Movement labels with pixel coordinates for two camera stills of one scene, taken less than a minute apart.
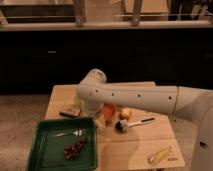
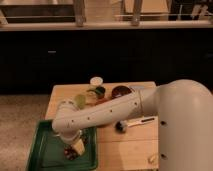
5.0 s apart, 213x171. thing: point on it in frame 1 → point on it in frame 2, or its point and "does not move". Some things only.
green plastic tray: [67, 144] does not move
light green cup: [77, 100] does not move
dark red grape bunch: [72, 151] does not move
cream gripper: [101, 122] → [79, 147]
